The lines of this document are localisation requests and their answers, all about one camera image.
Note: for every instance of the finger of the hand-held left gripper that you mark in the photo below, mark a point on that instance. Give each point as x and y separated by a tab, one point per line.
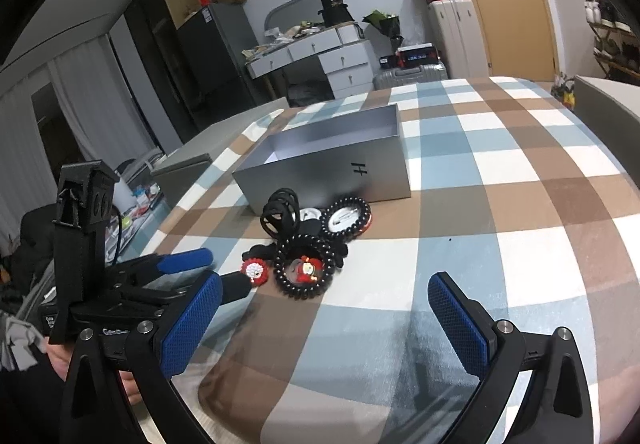
187	260
234	287

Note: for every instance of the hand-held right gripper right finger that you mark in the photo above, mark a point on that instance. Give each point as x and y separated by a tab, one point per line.
460	319

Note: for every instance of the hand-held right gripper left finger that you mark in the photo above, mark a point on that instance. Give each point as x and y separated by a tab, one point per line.
192	324

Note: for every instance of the red white flower ornament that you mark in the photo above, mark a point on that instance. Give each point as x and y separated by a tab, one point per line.
253	270

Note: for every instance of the black beaded badge with red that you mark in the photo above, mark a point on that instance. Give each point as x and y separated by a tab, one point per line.
300	290

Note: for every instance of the red figure charm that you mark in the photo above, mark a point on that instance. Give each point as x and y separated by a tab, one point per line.
305	270

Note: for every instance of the red-rimmed white pin badge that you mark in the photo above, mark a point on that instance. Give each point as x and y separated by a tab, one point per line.
345	220

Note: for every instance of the silver cardboard box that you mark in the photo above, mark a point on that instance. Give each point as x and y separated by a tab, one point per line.
325	179

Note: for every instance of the person's left forearm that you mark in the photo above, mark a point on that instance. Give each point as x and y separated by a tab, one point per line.
30	404

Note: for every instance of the person's left hand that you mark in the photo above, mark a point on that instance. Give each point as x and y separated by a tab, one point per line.
57	361

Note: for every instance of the white curtain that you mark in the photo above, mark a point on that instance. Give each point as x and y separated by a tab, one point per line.
85	94

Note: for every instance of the dark wardrobe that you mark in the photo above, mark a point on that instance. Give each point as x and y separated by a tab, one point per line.
155	74

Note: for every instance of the dark grey refrigerator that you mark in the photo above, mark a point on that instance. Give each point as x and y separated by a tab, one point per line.
215	59

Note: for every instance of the dark clothes pile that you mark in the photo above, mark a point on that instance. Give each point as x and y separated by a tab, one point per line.
307	94

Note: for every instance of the pile of desk clutter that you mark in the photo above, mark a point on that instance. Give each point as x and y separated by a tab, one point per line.
290	36

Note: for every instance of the silver suitcase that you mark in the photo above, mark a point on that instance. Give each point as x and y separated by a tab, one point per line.
410	76

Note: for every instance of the white desk with drawers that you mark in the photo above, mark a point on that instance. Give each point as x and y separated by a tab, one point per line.
345	64

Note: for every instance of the yellow toy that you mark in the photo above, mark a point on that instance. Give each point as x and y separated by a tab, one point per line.
566	91

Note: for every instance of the black and red box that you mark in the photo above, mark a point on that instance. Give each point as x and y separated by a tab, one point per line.
417	56

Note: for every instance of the small black box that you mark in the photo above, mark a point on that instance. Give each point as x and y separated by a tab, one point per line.
387	61

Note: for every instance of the beige suitcase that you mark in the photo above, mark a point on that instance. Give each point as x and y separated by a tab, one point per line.
457	39

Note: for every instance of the black cylindrical box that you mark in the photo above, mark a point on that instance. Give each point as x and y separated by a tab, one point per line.
336	6

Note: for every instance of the dark wrapped bouquet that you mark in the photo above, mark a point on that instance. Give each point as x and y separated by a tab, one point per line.
384	26

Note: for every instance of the wooden door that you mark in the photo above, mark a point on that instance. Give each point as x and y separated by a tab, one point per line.
505	14

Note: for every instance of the wooden shoe rack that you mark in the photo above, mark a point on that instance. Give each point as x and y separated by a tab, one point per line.
610	34

